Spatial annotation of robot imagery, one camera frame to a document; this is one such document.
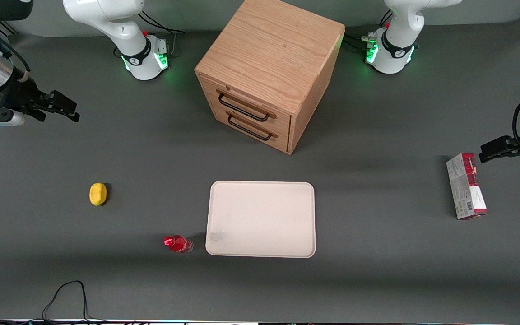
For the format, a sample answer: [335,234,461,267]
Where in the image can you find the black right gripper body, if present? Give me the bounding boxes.
[0,72,47,120]

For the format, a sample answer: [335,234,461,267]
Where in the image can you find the red coke bottle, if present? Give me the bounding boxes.
[163,235,194,253]

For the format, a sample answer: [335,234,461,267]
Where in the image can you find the cream plastic tray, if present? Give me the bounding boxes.
[205,181,316,259]

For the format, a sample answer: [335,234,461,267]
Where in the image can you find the grey and red carton box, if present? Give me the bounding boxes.
[446,153,488,221]

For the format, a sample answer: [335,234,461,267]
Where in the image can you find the yellow lemon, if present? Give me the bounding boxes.
[89,182,107,207]

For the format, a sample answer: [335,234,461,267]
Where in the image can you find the wooden drawer front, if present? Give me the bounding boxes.
[213,106,290,154]
[198,72,293,136]

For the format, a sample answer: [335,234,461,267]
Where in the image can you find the wooden drawer cabinet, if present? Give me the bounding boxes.
[195,0,346,155]

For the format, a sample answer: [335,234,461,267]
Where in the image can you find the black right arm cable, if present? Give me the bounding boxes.
[0,17,32,83]

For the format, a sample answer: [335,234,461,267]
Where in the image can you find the black right base cables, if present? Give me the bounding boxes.
[138,11,186,57]

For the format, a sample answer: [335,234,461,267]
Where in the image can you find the black base cables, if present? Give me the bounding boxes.
[138,11,186,57]
[343,9,394,54]

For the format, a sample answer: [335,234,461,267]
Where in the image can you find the black left base cables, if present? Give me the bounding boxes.
[343,9,394,54]

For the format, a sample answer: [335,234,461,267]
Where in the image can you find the black floor cable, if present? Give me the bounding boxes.
[0,280,121,325]

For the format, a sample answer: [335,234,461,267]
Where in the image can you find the black metal drawer handle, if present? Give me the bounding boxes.
[226,111,279,142]
[217,89,277,123]

